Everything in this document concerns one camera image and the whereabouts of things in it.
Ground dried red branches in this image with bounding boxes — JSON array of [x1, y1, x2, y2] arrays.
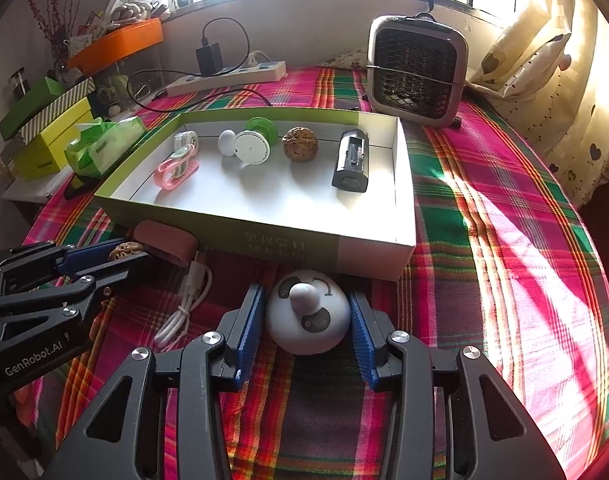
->
[[22, 0, 88, 56]]

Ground small desktop fan heater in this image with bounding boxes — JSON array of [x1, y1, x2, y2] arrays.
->
[[365, 13, 470, 128]]

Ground brown walnut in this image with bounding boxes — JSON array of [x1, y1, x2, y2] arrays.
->
[[283, 127, 318, 162], [108, 241, 149, 262]]

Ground orange plastic tray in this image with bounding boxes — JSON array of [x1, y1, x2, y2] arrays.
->
[[66, 17, 164, 72]]

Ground black charger plug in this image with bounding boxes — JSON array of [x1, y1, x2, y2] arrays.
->
[[195, 43, 224, 77]]

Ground plaid tablecloth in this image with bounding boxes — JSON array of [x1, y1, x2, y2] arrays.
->
[[12, 64, 609, 480]]

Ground white shelf board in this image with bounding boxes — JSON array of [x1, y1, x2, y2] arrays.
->
[[2, 167, 78, 206]]

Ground white plastic bag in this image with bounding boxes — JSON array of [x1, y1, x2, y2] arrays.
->
[[102, 0, 171, 25]]

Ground green and white round gadget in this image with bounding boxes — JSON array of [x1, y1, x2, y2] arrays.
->
[[233, 117, 280, 164]]

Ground green and white cardboard box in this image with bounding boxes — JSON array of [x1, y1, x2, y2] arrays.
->
[[93, 106, 417, 282]]

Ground white power strip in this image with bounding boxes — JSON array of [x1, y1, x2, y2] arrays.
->
[[165, 60, 288, 98]]

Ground small white tape roll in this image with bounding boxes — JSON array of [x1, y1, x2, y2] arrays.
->
[[173, 130, 199, 157]]

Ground pink and green clip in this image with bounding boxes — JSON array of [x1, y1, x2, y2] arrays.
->
[[154, 143, 200, 190]]

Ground white coiled cable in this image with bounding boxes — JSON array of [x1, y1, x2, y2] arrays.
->
[[153, 251, 214, 347]]

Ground white round panda toy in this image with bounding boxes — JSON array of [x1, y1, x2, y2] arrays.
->
[[264, 269, 352, 357]]

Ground cream heart-print curtain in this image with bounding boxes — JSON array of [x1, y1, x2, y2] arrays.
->
[[529, 0, 609, 208]]

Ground black and silver device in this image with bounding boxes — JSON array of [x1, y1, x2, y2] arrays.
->
[[331, 128, 370, 193]]

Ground green tissue pack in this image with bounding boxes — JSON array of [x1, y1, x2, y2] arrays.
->
[[64, 116, 149, 179]]

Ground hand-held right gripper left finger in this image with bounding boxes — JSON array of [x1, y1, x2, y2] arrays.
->
[[44, 283, 266, 480]]

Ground cream pillow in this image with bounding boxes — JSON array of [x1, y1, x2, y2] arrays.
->
[[470, 7, 572, 98]]

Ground black charger cable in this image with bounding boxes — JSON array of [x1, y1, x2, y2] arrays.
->
[[126, 17, 275, 111]]

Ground striped cardboard box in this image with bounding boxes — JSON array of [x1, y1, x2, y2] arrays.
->
[[17, 76, 97, 145]]

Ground green labelled bottle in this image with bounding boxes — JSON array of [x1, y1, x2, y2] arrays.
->
[[92, 75, 128, 116]]

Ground pink rounded case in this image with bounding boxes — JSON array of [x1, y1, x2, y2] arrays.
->
[[133, 219, 200, 267]]

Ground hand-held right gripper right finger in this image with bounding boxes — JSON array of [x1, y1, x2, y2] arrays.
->
[[347, 290, 567, 480]]

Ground floral cream cloth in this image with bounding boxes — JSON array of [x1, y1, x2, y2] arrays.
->
[[314, 48, 371, 71]]

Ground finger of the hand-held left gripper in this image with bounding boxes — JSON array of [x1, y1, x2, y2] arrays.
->
[[0, 239, 138, 288], [0, 252, 152, 333]]

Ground yellow-green cardboard box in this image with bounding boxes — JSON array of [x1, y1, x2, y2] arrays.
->
[[12, 97, 96, 182]]

